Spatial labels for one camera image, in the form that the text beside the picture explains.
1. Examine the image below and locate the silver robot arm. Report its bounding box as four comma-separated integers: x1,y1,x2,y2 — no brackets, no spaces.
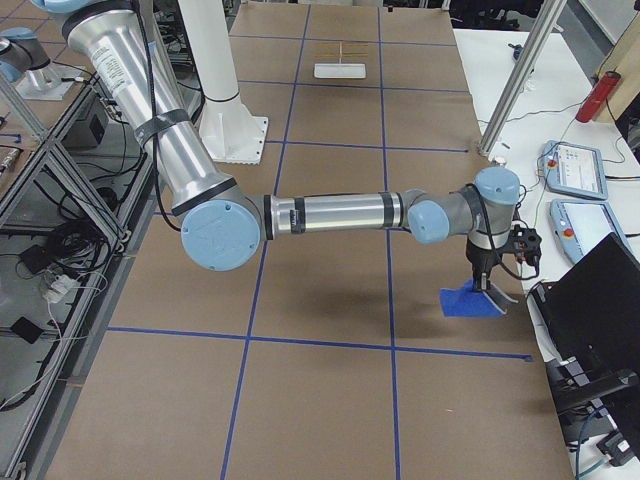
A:
40,1,524,293

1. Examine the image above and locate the black monitor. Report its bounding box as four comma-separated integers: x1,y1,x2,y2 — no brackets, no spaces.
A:
532,233,639,452

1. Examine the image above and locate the black power strip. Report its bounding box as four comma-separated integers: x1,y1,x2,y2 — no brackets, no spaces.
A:
504,203,537,266

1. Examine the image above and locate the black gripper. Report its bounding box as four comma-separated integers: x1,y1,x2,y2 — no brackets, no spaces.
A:
466,243,504,291

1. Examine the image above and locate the teach pendant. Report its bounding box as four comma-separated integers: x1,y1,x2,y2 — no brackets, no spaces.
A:
549,199,630,264
540,140,608,200

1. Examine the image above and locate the red cylinder bottle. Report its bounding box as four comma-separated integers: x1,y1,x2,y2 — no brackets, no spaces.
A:
575,71,621,123

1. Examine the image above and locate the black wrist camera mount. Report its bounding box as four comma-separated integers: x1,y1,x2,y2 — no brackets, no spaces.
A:
502,224,542,281

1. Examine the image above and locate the upper teach pendant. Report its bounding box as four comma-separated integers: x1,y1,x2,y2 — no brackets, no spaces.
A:
540,140,608,200

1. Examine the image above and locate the aluminium frame post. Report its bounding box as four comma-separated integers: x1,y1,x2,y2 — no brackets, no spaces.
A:
478,0,567,157

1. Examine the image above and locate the second grey robot arm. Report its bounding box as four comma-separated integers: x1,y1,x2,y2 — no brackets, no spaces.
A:
1,27,51,83

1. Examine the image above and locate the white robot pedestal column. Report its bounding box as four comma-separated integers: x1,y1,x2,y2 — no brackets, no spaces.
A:
179,0,268,164

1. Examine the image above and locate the white wooden towel rack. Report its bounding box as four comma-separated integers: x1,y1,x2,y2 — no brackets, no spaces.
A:
313,41,368,80

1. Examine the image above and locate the lower teach pendant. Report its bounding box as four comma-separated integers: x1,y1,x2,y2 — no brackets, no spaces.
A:
549,199,630,264

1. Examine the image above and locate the blue and grey towel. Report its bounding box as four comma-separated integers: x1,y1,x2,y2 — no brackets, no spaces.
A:
439,280,518,318

